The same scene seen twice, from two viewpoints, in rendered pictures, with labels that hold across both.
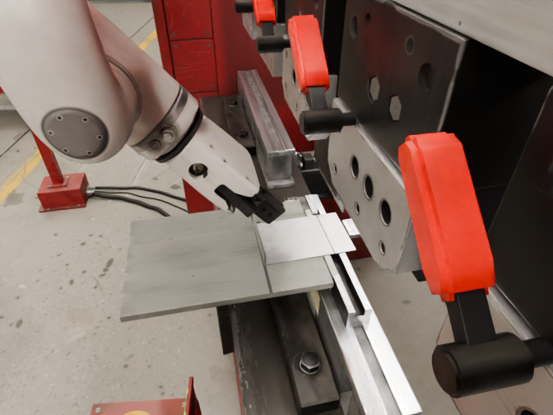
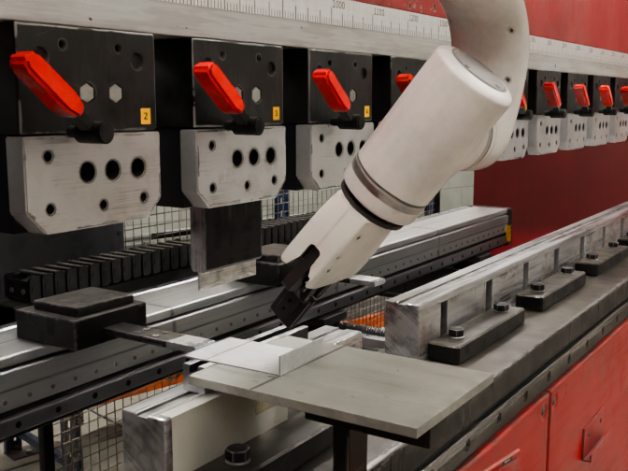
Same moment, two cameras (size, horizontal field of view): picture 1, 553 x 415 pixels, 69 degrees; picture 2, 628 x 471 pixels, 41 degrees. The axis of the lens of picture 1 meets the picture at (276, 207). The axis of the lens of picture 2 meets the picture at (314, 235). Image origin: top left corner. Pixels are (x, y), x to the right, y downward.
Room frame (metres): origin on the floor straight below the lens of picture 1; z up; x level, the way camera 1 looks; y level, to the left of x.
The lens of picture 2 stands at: (1.02, 0.65, 1.28)
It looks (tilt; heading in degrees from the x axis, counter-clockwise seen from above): 9 degrees down; 225
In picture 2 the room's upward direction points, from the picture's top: straight up
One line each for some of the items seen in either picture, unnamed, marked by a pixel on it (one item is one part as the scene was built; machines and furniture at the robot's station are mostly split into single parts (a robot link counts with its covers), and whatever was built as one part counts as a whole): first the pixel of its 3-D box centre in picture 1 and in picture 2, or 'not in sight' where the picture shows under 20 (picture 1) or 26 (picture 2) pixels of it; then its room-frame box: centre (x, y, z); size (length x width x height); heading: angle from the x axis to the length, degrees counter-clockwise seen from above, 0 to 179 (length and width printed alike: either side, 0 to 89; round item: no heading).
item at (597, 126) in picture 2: not in sight; (584, 110); (-0.91, -0.35, 1.26); 0.15 x 0.09 x 0.17; 12
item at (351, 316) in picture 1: (332, 260); (249, 355); (0.40, -0.08, 0.99); 0.20 x 0.03 x 0.03; 12
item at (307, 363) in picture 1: (310, 361); not in sight; (0.29, -0.04, 0.91); 0.03 x 0.03 x 0.02
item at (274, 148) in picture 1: (261, 119); not in sight; (0.97, 0.04, 0.92); 0.50 x 0.06 x 0.10; 12
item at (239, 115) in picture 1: (237, 124); not in sight; (1.01, 0.11, 0.89); 0.30 x 0.05 x 0.03; 12
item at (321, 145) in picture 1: (333, 159); (227, 240); (0.43, -0.07, 1.13); 0.10 x 0.02 x 0.10; 12
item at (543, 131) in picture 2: not in sight; (529, 112); (-0.52, -0.27, 1.26); 0.15 x 0.09 x 0.17; 12
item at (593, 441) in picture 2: not in sight; (596, 434); (-0.60, -0.12, 0.59); 0.15 x 0.02 x 0.07; 12
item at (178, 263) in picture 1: (224, 251); (341, 378); (0.40, 0.07, 1.00); 0.26 x 0.18 x 0.01; 102
